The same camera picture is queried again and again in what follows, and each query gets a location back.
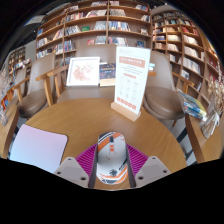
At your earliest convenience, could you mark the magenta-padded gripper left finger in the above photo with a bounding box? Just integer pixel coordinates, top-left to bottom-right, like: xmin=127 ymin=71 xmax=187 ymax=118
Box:
xmin=53 ymin=143 xmax=99 ymax=189

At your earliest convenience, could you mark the curved wooden bookshelf with books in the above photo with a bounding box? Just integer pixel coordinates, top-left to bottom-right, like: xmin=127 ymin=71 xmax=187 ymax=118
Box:
xmin=150 ymin=11 xmax=224 ymax=101

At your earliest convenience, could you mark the white ceiling air unit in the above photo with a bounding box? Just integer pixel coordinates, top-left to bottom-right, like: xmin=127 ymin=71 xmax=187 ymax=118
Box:
xmin=24 ymin=14 xmax=44 ymax=27

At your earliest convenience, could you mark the stack of colourful books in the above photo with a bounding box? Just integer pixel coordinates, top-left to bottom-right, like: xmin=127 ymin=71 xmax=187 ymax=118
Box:
xmin=176 ymin=89 xmax=208 ymax=122

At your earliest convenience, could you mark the small distant wooden bookshelf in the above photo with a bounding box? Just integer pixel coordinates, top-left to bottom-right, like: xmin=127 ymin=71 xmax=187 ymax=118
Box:
xmin=7 ymin=46 xmax=33 ymax=84

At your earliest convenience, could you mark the white framed floral picture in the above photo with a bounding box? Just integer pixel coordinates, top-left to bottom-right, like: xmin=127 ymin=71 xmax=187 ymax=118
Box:
xmin=65 ymin=56 xmax=101 ymax=88

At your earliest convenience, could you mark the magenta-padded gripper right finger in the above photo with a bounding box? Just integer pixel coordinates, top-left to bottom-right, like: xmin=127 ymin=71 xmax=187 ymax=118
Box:
xmin=124 ymin=143 xmax=173 ymax=189

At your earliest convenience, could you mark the pink blue gradient mouse pad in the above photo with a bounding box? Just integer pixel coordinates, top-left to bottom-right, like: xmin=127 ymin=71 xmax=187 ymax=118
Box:
xmin=9 ymin=124 xmax=69 ymax=174

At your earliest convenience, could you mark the tall wooden bookshelf with books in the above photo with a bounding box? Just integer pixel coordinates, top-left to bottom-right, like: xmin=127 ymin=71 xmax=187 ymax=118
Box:
xmin=34 ymin=0 xmax=153 ymax=68

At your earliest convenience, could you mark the dark blue book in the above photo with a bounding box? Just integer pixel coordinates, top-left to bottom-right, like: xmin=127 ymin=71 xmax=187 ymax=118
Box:
xmin=98 ymin=62 xmax=117 ymax=88

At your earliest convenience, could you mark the white sign on wooden base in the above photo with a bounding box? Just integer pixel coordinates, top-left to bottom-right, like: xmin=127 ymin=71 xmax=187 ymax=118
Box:
xmin=110 ymin=45 xmax=152 ymax=122

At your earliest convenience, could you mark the white orange patterned computer mouse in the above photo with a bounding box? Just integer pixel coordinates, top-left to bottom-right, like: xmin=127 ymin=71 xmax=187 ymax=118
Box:
xmin=95 ymin=131 xmax=129 ymax=185

